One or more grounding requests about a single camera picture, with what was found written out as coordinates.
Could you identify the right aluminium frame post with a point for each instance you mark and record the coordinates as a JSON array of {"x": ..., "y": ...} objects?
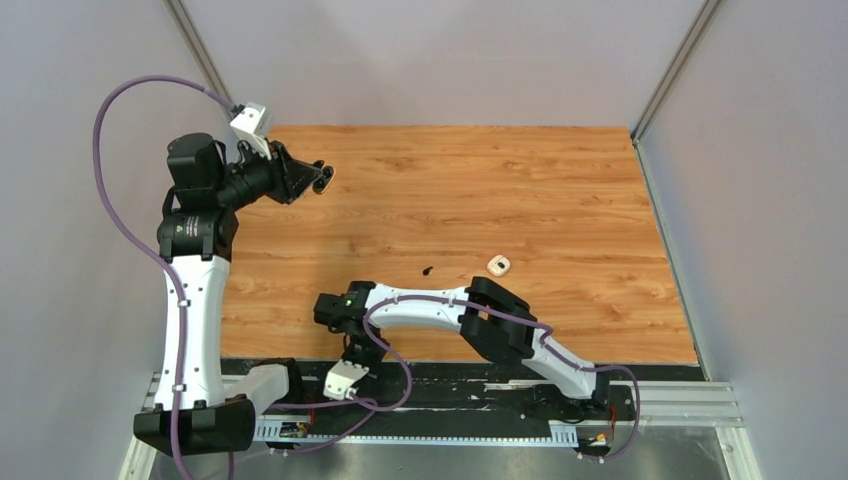
[{"x": 676, "y": 66}]

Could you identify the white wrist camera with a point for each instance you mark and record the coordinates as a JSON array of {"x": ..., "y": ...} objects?
[
  {"x": 341, "y": 379},
  {"x": 251, "y": 123}
]

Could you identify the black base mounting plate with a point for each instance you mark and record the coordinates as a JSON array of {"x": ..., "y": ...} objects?
[{"x": 480, "y": 398}]

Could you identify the white earbud charging case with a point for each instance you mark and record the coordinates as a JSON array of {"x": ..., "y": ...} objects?
[{"x": 499, "y": 265}]

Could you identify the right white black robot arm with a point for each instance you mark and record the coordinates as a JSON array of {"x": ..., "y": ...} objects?
[{"x": 497, "y": 324}]

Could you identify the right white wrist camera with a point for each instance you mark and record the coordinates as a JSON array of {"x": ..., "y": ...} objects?
[{"x": 341, "y": 379}]

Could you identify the left aluminium frame post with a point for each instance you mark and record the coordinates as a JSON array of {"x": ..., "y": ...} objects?
[{"x": 197, "y": 47}]

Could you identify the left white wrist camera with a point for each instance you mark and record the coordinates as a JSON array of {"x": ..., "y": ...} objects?
[{"x": 251, "y": 123}]

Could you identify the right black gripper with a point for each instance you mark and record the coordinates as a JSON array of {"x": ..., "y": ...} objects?
[{"x": 372, "y": 362}]

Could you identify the black earbud charging case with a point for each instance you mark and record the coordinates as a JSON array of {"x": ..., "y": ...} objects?
[{"x": 322, "y": 183}]

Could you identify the aluminium frame post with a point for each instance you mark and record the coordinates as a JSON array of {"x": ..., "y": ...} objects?
[
  {"x": 197, "y": 47},
  {"x": 676, "y": 66}
]

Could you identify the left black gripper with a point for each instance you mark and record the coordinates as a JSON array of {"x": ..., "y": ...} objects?
[{"x": 289, "y": 178}]

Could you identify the slotted grey cable duct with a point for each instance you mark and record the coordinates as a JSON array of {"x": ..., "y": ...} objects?
[{"x": 557, "y": 435}]

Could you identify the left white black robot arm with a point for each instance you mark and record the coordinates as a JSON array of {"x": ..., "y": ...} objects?
[{"x": 194, "y": 412}]

